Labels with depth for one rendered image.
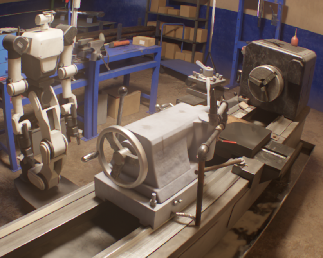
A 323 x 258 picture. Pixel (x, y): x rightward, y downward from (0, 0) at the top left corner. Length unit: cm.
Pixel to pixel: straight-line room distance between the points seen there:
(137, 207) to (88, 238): 27
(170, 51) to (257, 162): 498
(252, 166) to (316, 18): 430
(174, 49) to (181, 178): 527
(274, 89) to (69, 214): 155
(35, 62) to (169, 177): 113
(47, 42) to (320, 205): 268
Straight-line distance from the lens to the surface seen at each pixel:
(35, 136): 324
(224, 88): 200
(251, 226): 201
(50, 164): 220
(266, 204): 223
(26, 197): 249
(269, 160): 174
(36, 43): 194
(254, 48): 248
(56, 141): 215
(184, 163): 130
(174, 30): 637
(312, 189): 337
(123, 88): 124
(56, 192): 252
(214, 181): 154
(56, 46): 203
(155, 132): 117
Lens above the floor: 167
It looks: 24 degrees down
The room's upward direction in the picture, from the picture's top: 6 degrees clockwise
